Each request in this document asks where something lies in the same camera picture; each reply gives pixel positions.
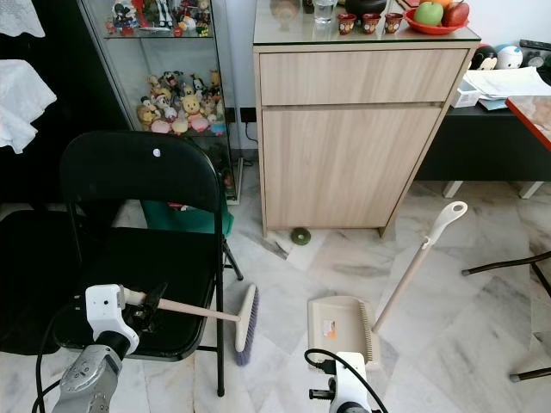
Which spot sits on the light wood cabinet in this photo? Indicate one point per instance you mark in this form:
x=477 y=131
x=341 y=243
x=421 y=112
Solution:
x=344 y=159

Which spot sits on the black folding chair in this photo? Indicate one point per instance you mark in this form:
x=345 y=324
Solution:
x=129 y=168

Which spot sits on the black wall socket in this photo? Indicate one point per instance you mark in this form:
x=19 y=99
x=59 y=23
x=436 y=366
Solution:
x=248 y=114

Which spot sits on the black low console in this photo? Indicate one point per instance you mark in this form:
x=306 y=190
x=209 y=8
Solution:
x=473 y=142

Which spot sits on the clear drinking glass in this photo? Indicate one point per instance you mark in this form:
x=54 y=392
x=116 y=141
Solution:
x=324 y=9

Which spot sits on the black teapot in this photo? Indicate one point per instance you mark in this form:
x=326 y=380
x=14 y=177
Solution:
x=364 y=5

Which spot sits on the beige broom purple bristles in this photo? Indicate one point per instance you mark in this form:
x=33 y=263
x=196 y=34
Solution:
x=207 y=311

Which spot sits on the glass display cabinet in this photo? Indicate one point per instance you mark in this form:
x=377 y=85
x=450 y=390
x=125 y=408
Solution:
x=129 y=64

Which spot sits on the white draped cloth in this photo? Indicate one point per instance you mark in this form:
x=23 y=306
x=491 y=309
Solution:
x=21 y=99

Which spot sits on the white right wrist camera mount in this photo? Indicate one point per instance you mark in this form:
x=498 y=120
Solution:
x=349 y=379

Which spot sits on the white blue round toy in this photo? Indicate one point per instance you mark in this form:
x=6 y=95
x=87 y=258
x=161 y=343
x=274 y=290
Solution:
x=510 y=57

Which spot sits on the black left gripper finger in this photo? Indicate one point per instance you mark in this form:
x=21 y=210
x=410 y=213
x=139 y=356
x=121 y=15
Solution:
x=153 y=323
x=158 y=294

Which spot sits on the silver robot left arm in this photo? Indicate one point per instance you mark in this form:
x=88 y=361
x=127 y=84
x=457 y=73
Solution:
x=90 y=383

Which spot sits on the red fruit plate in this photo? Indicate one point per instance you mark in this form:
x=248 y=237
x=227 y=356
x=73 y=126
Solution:
x=422 y=28

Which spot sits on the black floor bag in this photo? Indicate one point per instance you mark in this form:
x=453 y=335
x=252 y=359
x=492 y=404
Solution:
x=26 y=284

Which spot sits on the teal green bag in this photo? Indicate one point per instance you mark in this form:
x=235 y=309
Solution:
x=189 y=217

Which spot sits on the orange fruit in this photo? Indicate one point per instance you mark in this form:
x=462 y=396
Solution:
x=441 y=2

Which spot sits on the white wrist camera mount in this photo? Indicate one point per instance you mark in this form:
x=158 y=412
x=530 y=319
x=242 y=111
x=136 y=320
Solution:
x=105 y=308
x=349 y=379

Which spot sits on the green tape roll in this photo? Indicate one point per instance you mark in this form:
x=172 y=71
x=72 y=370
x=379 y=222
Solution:
x=300 y=235

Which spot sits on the small red cup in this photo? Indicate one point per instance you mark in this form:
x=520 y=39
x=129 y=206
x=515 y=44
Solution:
x=393 y=21
x=346 y=23
x=369 y=22

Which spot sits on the black metal chair frame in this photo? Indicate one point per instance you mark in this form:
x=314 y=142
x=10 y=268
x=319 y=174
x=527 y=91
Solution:
x=504 y=262

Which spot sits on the stack of white papers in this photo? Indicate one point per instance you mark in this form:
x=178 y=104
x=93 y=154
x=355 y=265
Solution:
x=504 y=83

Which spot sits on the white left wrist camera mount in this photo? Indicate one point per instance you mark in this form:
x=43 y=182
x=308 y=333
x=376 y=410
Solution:
x=105 y=308

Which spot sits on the small white box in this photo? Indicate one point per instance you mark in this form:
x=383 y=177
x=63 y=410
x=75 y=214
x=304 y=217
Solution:
x=463 y=93

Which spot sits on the white lace cloth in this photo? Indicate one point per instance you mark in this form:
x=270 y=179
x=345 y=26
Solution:
x=13 y=15

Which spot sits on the red edged table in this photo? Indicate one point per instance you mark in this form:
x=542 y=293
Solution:
x=535 y=116

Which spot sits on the green apple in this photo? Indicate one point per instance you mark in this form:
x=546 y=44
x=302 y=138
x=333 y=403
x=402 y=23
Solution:
x=428 y=13

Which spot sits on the yellow bear plush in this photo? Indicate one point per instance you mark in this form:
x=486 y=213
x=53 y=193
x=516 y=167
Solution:
x=191 y=106

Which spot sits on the tall black cabinet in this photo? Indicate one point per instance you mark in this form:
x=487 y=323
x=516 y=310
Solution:
x=69 y=103

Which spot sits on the red apple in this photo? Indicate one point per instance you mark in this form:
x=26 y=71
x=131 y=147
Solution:
x=455 y=14

